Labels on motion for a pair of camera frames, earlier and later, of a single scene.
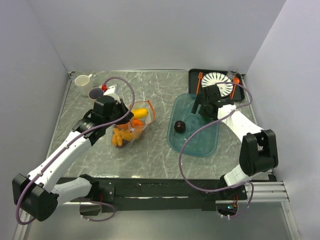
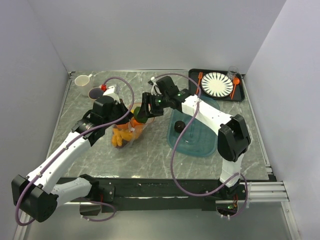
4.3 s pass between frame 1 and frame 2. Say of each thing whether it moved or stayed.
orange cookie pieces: stayed
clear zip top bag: stayed
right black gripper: moved
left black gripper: stayed
